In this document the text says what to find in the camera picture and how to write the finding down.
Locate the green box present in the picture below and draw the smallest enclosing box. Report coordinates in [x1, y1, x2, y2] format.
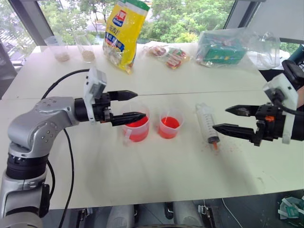
[201, 32, 248, 66]

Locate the tall clear cup with grains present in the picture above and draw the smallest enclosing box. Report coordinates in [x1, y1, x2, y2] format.
[74, 30, 96, 64]

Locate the black rounded device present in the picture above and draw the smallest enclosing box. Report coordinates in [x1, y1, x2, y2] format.
[281, 59, 304, 90]

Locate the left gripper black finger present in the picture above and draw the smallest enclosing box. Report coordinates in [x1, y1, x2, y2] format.
[111, 111, 147, 127]
[108, 89, 139, 102]

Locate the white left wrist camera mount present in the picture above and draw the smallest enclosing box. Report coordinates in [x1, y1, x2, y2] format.
[83, 67, 108, 124]

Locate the clear bag of snack packets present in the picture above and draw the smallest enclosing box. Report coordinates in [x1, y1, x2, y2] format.
[142, 44, 192, 70]

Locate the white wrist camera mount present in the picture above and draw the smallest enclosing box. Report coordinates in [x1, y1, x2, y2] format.
[262, 73, 299, 145]
[83, 67, 108, 124]

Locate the wide clear cup with grains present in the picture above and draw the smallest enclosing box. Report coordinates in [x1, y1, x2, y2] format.
[44, 35, 70, 63]

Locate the large clear plastic bag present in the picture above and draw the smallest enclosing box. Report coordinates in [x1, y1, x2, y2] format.
[194, 27, 283, 71]

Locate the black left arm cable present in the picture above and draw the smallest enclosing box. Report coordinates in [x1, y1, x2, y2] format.
[41, 68, 91, 228]

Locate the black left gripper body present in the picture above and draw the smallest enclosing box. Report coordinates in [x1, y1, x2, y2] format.
[92, 91, 114, 124]

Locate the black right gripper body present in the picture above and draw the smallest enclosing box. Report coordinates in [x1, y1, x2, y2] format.
[249, 103, 286, 147]

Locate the grey rounded shape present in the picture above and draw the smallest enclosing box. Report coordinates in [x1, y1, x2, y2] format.
[107, 204, 136, 228]

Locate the metal table clamp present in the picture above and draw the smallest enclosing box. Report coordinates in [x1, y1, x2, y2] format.
[79, 207, 94, 223]
[198, 205, 216, 228]

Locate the yellow snack bag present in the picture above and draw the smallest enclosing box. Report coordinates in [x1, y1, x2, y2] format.
[102, 0, 151, 75]

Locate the black rounded shape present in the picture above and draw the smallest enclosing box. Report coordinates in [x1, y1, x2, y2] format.
[163, 201, 176, 220]

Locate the thin white cable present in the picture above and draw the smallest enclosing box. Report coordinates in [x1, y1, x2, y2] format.
[221, 198, 246, 228]

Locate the dark window frame pillar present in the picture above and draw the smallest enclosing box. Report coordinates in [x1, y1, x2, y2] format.
[9, 0, 55, 46]
[224, 0, 247, 30]

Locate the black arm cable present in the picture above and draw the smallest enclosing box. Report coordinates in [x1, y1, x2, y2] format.
[272, 89, 304, 116]
[41, 68, 91, 228]

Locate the measuring cup with red liquid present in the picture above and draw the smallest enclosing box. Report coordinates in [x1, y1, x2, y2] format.
[121, 101, 151, 146]

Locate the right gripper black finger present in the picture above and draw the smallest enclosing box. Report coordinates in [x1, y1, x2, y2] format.
[225, 104, 260, 118]
[212, 123, 257, 143]

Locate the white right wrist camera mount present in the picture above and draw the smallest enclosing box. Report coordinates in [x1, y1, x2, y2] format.
[262, 73, 299, 145]

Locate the small cup with red liquid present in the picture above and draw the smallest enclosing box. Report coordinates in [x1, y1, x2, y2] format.
[157, 107, 186, 140]

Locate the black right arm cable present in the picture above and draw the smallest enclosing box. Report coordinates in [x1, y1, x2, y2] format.
[272, 89, 304, 116]

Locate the green and white packaging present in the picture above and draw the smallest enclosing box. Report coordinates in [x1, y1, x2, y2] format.
[277, 195, 304, 221]

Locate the clear plastic syringe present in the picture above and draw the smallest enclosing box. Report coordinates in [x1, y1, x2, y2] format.
[195, 102, 220, 151]

